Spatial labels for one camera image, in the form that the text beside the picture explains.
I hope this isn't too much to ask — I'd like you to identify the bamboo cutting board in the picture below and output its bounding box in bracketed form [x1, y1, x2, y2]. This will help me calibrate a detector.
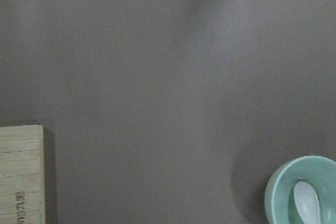
[1, 125, 46, 223]

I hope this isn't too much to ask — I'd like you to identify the mint green bowl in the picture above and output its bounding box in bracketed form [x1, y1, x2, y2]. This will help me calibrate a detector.
[264, 155, 335, 223]

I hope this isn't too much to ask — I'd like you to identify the white ceramic spoon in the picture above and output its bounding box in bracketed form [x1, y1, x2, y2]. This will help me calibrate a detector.
[293, 181, 321, 224]

